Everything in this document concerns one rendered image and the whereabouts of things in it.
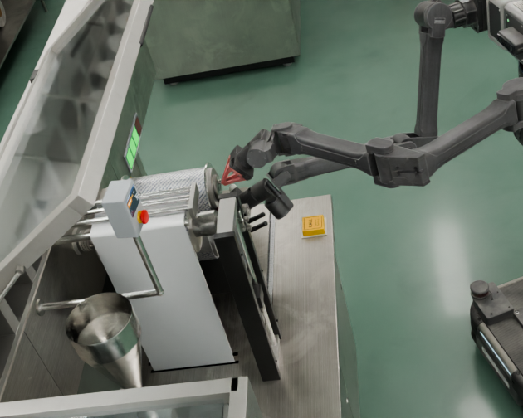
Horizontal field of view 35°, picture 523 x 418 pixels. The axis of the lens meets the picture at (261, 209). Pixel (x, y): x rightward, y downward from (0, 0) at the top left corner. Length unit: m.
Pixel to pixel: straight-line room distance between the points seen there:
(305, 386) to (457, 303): 1.45
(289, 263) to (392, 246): 1.34
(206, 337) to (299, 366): 0.27
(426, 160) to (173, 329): 0.83
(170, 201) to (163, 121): 3.09
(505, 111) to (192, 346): 1.03
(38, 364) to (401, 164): 0.93
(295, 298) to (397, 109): 2.41
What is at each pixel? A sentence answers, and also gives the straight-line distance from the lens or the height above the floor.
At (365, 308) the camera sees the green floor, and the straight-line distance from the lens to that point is 3.60.
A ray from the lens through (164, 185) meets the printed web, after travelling 2.33.
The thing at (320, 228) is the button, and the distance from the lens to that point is 2.62.
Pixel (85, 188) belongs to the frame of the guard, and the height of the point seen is 1.97.
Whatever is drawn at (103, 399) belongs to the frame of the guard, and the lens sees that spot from 1.46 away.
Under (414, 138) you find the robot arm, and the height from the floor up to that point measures 1.18.
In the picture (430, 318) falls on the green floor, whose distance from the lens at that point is 3.53.
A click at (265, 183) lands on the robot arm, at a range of 2.40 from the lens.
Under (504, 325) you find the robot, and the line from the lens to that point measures 3.18.
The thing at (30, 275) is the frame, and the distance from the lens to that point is 1.96.
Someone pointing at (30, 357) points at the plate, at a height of 1.38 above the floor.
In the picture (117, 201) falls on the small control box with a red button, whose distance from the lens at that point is 1.65.
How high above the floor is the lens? 2.67
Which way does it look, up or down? 39 degrees down
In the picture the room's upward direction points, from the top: 16 degrees counter-clockwise
